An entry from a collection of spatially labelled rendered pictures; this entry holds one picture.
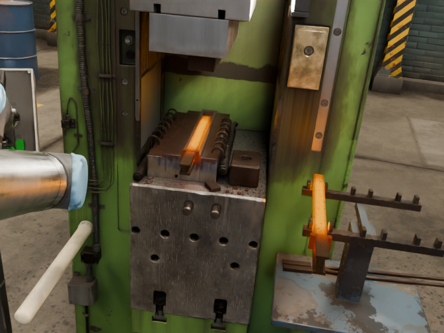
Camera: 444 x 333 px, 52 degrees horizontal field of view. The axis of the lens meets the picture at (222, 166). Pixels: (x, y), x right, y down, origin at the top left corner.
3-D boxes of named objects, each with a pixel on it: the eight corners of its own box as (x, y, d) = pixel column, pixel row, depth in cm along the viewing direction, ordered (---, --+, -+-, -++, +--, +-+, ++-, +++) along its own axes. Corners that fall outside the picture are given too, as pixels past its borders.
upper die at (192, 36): (226, 59, 115) (229, 20, 111) (148, 51, 116) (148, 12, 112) (237, 36, 153) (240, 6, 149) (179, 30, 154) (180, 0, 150)
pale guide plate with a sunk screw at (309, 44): (318, 90, 128) (329, 28, 121) (287, 87, 128) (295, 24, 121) (318, 88, 130) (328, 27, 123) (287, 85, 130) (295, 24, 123)
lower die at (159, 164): (215, 184, 129) (217, 156, 126) (147, 176, 131) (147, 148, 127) (228, 134, 168) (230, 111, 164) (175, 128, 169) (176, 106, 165)
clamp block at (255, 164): (258, 188, 129) (260, 168, 126) (228, 185, 129) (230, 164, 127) (258, 171, 140) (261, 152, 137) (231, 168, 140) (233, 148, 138)
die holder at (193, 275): (248, 325, 142) (265, 199, 123) (129, 308, 144) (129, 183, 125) (254, 230, 192) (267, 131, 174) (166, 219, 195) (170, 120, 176)
